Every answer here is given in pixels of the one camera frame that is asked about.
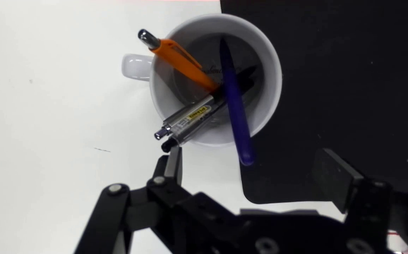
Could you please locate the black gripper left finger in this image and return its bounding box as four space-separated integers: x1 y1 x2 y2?
72 144 206 254

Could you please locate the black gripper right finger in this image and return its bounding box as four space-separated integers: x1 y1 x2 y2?
310 147 408 254

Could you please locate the blue pen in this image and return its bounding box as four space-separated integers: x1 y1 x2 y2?
217 37 257 168

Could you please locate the silver pen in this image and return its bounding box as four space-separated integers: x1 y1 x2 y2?
152 95 217 142

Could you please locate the orange pen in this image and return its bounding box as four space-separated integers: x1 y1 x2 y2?
135 28 220 93

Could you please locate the white pen cup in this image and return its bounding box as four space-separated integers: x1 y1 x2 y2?
120 11 283 148

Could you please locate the black pen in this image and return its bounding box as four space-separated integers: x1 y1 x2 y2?
159 65 261 154

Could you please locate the black mat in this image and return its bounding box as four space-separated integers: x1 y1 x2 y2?
220 0 408 206

